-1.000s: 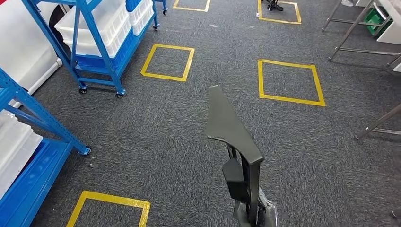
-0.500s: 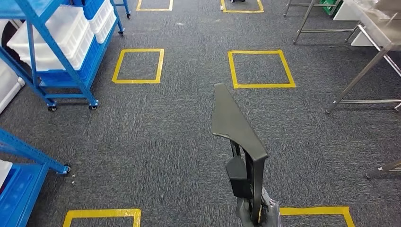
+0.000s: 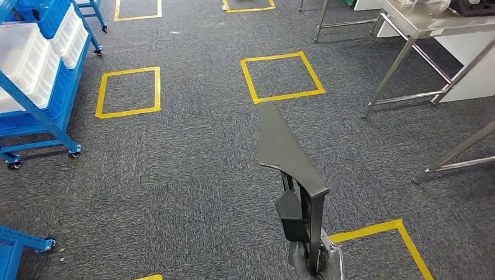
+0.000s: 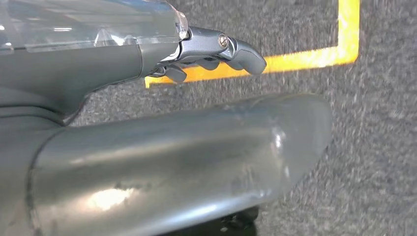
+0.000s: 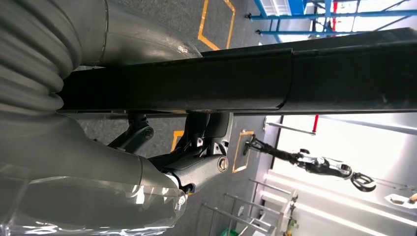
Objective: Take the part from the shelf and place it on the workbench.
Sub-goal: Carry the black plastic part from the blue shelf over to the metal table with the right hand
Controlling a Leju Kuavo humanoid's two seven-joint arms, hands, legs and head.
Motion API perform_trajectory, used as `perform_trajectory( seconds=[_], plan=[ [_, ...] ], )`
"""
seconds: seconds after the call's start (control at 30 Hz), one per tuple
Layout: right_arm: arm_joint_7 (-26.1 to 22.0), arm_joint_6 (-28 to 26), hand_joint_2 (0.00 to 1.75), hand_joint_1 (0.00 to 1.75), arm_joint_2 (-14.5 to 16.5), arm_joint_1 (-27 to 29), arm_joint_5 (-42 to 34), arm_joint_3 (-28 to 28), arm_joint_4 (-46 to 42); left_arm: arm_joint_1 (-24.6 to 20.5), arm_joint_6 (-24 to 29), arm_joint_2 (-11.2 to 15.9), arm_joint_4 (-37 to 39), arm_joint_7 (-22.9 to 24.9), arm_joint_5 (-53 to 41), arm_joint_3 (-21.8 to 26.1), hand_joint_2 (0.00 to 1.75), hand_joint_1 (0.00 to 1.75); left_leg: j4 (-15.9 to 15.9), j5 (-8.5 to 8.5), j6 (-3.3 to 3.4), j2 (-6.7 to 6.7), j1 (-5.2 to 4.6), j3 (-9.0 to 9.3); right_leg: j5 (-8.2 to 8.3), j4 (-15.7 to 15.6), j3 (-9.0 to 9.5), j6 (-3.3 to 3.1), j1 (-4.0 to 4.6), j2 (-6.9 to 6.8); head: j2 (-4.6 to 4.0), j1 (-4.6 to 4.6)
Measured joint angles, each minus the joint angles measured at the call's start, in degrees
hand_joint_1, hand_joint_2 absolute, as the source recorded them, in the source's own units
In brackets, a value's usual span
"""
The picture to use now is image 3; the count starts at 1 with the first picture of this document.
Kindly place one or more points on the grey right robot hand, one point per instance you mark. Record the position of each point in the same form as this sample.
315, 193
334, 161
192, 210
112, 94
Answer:
297, 259

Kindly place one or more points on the black plastic plate frame part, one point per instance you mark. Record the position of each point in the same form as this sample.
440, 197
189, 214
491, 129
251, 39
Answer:
282, 147

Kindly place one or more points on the stainless steel workbench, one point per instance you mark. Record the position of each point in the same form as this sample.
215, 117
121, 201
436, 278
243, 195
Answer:
421, 23

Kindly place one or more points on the blue metal shelf rack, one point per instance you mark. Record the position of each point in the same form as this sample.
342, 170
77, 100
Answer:
38, 114
19, 237
94, 11

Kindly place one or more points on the yellow floor tape square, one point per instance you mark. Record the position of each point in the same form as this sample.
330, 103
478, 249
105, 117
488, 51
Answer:
151, 277
247, 9
127, 112
135, 17
286, 97

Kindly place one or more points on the stainless steel table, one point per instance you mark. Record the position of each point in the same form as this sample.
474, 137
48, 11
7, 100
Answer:
456, 151
321, 19

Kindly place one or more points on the white cabinet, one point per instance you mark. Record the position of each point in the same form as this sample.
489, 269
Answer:
472, 69

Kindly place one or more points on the clear plastic bag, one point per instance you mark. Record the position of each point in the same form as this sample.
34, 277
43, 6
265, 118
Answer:
425, 6

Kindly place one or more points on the blue plastic crate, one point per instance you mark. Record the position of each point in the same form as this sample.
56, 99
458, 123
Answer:
58, 104
42, 15

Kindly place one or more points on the black plastic tray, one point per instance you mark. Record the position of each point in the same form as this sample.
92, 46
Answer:
472, 7

